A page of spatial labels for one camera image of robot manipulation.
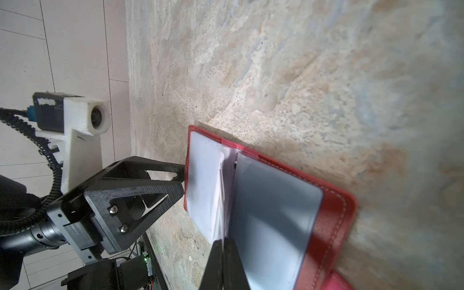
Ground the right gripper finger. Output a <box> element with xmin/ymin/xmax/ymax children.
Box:
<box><xmin>199</xmin><ymin>238</ymin><xmax>251</xmax><ymax>290</ymax></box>

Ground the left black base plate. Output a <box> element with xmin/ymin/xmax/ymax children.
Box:
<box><xmin>61</xmin><ymin>255</ymin><xmax>154</xmax><ymax>290</ymax></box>

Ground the red leather card holder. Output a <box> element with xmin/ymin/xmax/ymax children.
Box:
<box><xmin>184</xmin><ymin>126</ymin><xmax>357</xmax><ymax>290</ymax></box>

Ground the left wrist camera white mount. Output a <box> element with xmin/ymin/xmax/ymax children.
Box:
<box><xmin>33</xmin><ymin>92</ymin><xmax>111</xmax><ymax>194</ymax></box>

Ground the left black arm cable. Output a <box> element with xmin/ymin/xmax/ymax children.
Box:
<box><xmin>0</xmin><ymin>108</ymin><xmax>64</xmax><ymax>236</ymax></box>

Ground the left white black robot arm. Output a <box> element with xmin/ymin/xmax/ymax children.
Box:
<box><xmin>1</xmin><ymin>157</ymin><xmax>185</xmax><ymax>290</ymax></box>

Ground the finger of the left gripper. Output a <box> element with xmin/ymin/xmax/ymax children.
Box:
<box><xmin>97</xmin><ymin>156</ymin><xmax>185</xmax><ymax>185</ymax></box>
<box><xmin>84</xmin><ymin>179</ymin><xmax>184</xmax><ymax>254</ymax></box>

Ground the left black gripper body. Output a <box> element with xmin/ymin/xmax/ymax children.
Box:
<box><xmin>0</xmin><ymin>202</ymin><xmax>109</xmax><ymax>265</ymax></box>

